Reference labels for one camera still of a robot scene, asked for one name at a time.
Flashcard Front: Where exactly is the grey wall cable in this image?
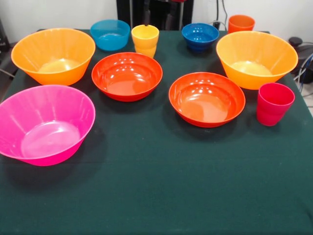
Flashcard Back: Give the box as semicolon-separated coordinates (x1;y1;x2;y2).
221;0;228;24

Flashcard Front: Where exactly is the large pink plastic bowl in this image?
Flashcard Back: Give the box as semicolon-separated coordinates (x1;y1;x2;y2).
0;84;96;167

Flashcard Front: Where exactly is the red plastic bowl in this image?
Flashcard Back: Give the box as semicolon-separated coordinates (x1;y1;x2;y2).
91;51;163;102
168;71;246;128

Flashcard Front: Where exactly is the light blue translucent bowl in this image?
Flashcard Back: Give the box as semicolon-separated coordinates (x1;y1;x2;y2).
89;19;131;52

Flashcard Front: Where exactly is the black chair base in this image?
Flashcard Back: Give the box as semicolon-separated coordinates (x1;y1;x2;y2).
288;36;313;74

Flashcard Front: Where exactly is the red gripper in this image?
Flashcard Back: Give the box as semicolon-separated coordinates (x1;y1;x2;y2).
143;0;186;29

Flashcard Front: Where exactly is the large orange plastic bowl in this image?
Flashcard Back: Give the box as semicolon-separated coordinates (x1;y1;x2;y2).
216;30;299;90
11;27;96;86

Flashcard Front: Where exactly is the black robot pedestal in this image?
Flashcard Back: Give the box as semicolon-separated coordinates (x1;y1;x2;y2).
116;0;194;31

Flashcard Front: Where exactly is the tangle of floor cables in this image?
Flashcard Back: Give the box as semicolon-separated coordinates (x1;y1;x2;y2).
293;52;313;85

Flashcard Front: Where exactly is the yellow plastic cup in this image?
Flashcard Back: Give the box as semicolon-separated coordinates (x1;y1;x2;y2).
131;24;160;59

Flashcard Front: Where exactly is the dark green tablecloth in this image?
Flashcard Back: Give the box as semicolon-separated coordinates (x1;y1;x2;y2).
0;28;313;235

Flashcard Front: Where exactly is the dark blue plastic bowl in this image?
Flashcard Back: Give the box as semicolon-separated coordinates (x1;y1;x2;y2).
181;23;220;53

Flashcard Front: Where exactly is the orange plastic cup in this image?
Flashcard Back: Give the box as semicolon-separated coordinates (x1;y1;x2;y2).
228;14;256;34

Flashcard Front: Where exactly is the crimson plastic cup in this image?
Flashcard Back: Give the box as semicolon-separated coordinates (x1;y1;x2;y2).
256;82;296;127

